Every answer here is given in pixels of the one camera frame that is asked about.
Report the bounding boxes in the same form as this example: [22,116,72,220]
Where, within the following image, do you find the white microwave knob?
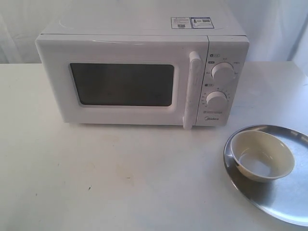
[211,62,234,81]
[206,91,227,110]

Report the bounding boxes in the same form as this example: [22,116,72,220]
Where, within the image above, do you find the white lower microwave knob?
[206,91,227,110]

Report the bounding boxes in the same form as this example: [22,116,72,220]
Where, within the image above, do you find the round silver metal tray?
[223,125,308,227]

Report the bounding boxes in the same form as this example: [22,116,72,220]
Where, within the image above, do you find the white microwave door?
[36,34,209,129]

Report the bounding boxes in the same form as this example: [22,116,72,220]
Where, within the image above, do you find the white box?
[41,29,249,127]

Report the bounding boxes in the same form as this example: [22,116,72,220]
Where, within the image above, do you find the white upper microwave knob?
[211,62,234,81]

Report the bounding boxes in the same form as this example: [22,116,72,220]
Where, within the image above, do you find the cream ceramic bowl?
[230,130,295,183]

